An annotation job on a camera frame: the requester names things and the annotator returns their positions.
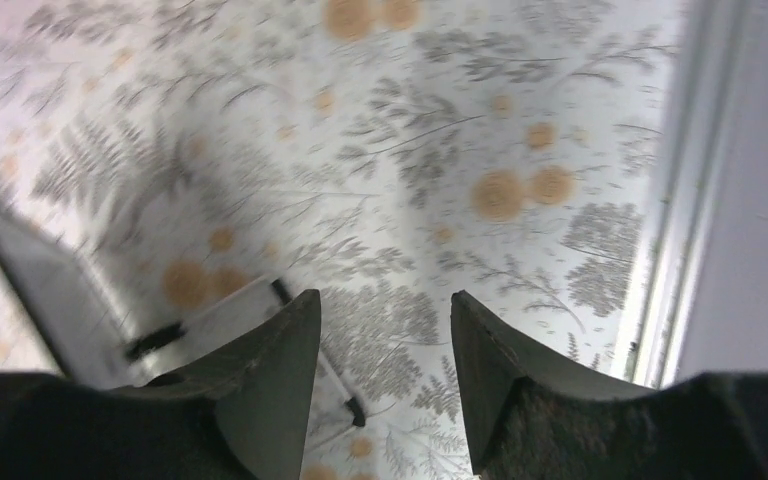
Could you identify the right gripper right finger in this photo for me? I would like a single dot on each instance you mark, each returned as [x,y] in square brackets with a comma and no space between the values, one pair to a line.
[494,361]

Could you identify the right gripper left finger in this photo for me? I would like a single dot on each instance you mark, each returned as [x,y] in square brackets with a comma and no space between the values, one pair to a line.
[258,388]

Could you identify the white whiteboard black frame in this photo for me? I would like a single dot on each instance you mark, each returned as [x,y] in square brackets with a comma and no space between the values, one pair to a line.
[99,352]

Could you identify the aluminium frame post right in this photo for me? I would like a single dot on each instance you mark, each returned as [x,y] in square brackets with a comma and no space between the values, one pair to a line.
[680,203]

